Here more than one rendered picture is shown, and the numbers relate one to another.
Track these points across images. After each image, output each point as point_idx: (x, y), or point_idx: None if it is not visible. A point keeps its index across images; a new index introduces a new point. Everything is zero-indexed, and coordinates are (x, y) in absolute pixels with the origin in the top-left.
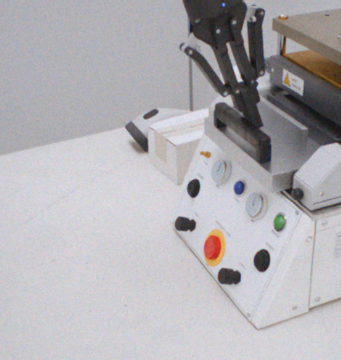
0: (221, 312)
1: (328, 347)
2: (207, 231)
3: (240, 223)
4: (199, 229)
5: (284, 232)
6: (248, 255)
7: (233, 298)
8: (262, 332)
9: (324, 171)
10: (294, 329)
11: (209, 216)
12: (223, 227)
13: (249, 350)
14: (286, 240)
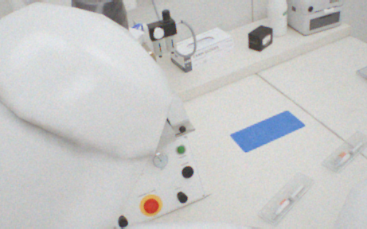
0: (196, 210)
1: (224, 167)
2: (136, 207)
3: (156, 178)
4: (129, 213)
5: (186, 150)
6: (177, 180)
7: (188, 203)
8: (212, 192)
9: (181, 109)
10: (211, 179)
11: (130, 201)
12: (146, 193)
13: (227, 197)
14: (191, 151)
